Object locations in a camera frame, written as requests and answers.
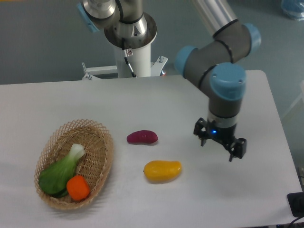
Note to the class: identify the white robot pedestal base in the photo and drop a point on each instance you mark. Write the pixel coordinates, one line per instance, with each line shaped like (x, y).
(131, 43)

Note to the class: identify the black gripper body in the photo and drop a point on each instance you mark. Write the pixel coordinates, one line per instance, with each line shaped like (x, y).
(223, 136)

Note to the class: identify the orange fruit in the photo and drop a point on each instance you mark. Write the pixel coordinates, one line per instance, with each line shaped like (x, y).
(78, 188)

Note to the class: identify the black device at edge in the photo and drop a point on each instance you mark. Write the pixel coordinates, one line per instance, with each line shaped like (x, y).
(296, 203)

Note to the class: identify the green bok choy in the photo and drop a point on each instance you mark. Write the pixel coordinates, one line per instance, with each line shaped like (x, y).
(53, 180)

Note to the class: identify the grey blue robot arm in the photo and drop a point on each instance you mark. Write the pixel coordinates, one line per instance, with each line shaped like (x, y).
(213, 69)

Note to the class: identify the blue bag in corner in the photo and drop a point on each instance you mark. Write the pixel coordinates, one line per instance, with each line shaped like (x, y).
(293, 9)

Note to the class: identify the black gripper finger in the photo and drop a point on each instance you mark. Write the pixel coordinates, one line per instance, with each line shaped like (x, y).
(200, 130)
(237, 148)

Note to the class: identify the purple sweet potato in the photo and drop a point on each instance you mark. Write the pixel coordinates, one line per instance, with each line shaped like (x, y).
(142, 137)

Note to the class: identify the yellow mango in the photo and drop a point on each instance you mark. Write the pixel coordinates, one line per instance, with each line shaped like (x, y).
(160, 171)

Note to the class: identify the woven wicker basket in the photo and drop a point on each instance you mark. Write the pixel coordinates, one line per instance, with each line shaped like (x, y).
(94, 166)

